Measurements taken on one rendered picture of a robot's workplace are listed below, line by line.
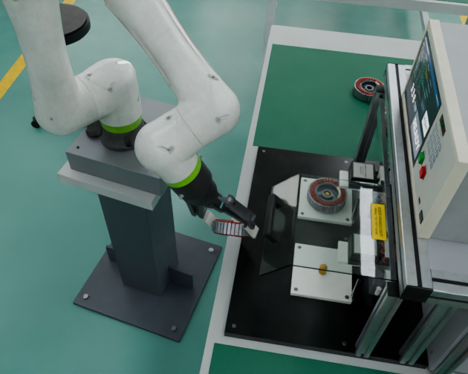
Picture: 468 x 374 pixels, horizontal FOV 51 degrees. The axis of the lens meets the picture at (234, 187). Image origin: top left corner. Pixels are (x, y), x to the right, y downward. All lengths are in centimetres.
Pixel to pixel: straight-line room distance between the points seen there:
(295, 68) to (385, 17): 211
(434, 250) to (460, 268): 5
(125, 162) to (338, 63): 97
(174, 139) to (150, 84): 216
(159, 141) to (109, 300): 126
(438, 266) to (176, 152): 53
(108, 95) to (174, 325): 104
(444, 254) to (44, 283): 170
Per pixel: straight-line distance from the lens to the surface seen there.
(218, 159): 259
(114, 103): 136
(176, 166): 99
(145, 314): 207
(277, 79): 188
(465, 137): 88
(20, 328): 219
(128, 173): 144
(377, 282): 125
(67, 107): 129
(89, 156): 149
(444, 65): 104
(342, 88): 188
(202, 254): 220
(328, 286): 126
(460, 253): 99
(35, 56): 119
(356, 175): 132
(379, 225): 104
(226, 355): 119
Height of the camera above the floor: 185
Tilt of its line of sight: 49 degrees down
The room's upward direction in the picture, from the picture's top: 2 degrees clockwise
